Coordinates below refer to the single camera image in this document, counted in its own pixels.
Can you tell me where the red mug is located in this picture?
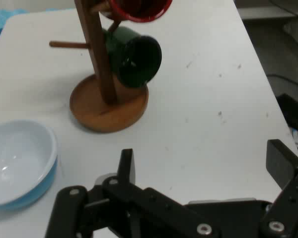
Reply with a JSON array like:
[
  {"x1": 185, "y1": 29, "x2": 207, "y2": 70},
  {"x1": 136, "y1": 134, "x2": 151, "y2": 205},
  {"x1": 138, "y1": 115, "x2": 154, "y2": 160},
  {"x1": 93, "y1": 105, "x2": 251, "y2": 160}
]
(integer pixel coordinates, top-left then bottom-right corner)
[{"x1": 103, "y1": 0, "x2": 173, "y2": 23}]

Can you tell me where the thin black floor cable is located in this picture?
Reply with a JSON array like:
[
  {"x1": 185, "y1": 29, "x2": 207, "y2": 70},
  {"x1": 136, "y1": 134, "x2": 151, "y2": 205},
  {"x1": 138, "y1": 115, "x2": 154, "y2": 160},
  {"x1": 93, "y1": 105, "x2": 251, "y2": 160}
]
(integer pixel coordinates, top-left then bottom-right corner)
[{"x1": 266, "y1": 73, "x2": 298, "y2": 88}]

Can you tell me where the light blue bowl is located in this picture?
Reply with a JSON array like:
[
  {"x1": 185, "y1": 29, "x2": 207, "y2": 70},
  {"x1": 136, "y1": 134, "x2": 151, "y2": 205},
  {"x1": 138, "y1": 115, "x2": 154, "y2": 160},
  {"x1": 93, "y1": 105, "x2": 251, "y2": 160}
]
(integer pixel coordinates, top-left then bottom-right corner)
[{"x1": 0, "y1": 119, "x2": 59, "y2": 208}]

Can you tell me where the cyan foam mat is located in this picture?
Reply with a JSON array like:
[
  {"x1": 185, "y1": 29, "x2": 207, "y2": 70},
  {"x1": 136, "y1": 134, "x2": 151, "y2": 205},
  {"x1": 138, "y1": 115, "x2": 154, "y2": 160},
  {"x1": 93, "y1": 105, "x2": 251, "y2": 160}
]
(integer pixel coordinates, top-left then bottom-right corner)
[{"x1": 0, "y1": 8, "x2": 29, "y2": 59}]

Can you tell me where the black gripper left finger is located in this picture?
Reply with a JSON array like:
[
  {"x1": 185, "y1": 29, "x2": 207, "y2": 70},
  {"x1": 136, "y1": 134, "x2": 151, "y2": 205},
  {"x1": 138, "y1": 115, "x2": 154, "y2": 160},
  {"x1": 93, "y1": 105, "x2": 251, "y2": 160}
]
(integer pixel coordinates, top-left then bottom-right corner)
[{"x1": 44, "y1": 148, "x2": 221, "y2": 238}]

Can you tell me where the dark green mug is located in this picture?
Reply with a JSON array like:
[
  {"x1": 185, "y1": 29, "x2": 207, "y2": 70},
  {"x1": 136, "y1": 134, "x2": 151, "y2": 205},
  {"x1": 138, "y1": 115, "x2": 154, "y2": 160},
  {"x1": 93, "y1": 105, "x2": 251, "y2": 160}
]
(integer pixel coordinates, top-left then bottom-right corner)
[{"x1": 101, "y1": 26, "x2": 162, "y2": 89}]

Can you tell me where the brown wooden mug tree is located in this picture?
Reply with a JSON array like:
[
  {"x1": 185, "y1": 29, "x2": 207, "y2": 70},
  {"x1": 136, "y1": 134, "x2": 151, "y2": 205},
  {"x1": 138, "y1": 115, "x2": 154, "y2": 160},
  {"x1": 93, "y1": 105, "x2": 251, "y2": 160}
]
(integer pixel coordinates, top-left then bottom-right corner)
[{"x1": 49, "y1": 0, "x2": 149, "y2": 133}]

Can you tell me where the black box on floor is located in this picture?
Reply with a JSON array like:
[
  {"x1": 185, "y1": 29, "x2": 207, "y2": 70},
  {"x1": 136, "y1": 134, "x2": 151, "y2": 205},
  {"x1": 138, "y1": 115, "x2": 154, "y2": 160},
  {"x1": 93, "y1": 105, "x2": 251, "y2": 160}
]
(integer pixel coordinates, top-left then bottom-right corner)
[{"x1": 275, "y1": 93, "x2": 298, "y2": 138}]

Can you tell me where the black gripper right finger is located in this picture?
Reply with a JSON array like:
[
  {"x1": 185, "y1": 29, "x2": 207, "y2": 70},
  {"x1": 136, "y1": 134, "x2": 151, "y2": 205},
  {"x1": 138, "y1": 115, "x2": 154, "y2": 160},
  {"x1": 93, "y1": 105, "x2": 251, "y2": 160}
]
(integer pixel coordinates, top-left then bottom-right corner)
[{"x1": 260, "y1": 139, "x2": 298, "y2": 238}]

